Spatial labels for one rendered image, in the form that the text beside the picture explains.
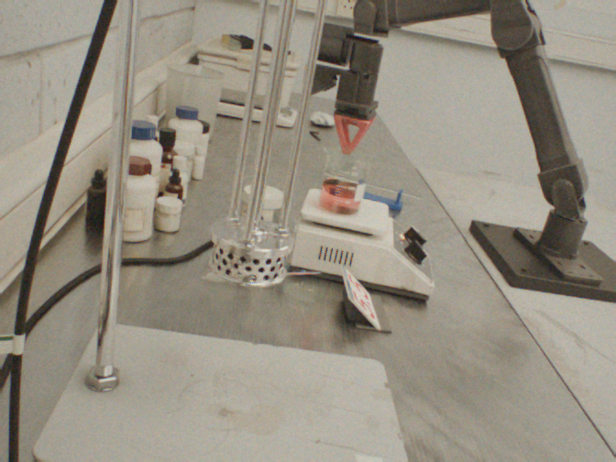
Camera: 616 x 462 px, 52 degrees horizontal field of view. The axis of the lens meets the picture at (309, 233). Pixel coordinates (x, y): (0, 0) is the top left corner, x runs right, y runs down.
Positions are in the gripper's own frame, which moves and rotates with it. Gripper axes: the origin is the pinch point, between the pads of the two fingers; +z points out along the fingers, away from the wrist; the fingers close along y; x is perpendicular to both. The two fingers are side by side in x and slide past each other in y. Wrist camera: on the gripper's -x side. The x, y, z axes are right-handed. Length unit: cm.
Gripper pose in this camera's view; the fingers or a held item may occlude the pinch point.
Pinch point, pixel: (348, 148)
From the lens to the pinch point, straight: 121.9
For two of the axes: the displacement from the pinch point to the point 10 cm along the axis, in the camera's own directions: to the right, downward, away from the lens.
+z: -1.6, 9.2, 3.6
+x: 9.5, 2.5, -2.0
